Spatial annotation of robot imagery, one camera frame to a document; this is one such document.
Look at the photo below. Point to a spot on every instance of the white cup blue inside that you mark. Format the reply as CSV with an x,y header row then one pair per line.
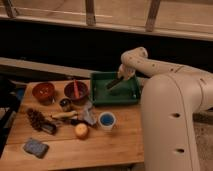
x,y
107,120

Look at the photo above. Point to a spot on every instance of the cream wooden-handled tool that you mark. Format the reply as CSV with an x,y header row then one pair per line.
x,y
63,115

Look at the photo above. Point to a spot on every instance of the dark brown eraser block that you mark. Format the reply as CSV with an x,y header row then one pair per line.
x,y
113,83

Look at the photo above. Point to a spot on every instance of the blue sponge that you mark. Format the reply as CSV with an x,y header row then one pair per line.
x,y
35,147

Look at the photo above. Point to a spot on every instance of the small metal cup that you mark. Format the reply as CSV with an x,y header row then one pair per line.
x,y
65,104

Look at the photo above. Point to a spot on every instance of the red stick in bowl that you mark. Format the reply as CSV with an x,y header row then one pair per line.
x,y
76,91

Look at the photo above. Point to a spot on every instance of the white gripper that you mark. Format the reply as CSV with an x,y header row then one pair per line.
x,y
125,72

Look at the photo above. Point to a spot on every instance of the green plastic tray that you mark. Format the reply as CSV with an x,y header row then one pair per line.
x,y
124,93

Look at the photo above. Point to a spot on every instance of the brown pine cone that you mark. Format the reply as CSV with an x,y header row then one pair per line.
x,y
35,118

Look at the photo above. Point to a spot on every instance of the black chair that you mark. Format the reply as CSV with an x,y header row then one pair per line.
x,y
10,103

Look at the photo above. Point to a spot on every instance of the yellow round fruit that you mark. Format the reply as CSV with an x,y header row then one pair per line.
x,y
81,131

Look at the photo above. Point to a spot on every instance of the grey crumpled cloth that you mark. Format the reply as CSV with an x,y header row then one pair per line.
x,y
87,114

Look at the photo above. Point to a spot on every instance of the small black box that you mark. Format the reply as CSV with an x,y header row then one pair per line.
x,y
49,128

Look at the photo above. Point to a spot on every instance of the dark maroon bowl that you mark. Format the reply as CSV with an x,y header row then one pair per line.
x,y
69,91

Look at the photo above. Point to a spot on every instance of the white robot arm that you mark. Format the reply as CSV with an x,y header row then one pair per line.
x,y
170,97

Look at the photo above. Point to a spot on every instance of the red-brown bowl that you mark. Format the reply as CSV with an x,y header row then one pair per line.
x,y
44,92

